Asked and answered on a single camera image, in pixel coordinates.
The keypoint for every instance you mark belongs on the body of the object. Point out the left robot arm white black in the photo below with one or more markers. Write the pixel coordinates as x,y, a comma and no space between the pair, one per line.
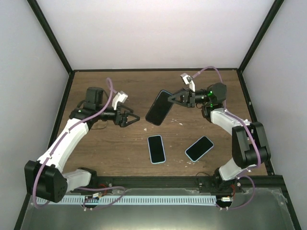
45,178

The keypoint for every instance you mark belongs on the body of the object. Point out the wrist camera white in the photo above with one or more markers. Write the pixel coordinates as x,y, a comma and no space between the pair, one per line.
188,80
119,98

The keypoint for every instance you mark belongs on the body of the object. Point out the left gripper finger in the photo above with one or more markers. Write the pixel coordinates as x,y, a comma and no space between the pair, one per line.
127,122
128,112

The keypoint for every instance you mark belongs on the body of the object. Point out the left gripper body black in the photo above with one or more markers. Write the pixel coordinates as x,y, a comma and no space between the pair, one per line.
118,120

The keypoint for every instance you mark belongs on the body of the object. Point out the black enclosure frame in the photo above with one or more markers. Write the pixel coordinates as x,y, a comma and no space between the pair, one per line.
104,34

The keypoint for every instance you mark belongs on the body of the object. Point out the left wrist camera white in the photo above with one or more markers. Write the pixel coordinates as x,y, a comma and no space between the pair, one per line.
119,98

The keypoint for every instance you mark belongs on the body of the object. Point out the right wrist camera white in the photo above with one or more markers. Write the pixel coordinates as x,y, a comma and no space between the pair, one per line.
188,80

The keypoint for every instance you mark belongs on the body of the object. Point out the blue phone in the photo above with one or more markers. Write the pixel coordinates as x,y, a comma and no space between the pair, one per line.
159,109

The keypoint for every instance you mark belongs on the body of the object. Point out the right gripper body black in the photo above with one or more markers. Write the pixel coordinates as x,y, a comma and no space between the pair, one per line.
191,99

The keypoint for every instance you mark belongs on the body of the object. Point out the light-blue slotted cable duct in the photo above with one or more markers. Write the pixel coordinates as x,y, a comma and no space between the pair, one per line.
194,200

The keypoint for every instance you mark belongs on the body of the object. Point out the metal front plate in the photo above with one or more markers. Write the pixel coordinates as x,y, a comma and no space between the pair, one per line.
254,209

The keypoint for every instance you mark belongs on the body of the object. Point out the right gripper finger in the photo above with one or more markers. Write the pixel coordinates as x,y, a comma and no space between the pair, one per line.
180,94
177,101

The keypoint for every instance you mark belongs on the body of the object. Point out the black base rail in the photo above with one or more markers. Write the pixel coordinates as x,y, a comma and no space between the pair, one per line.
206,184

